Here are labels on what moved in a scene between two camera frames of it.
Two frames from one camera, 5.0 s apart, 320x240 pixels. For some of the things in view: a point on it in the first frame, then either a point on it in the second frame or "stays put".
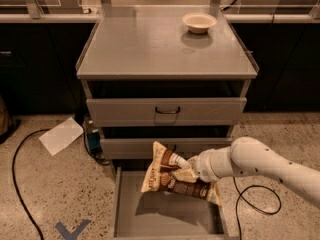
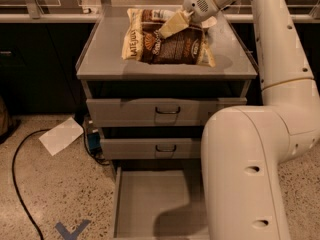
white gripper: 202,165 → 197,4
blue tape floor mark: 67,235 stays put
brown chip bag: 159,177 → 143,40
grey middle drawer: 141,147 stays put
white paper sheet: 61,136 stays put
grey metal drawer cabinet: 178,76 stays put
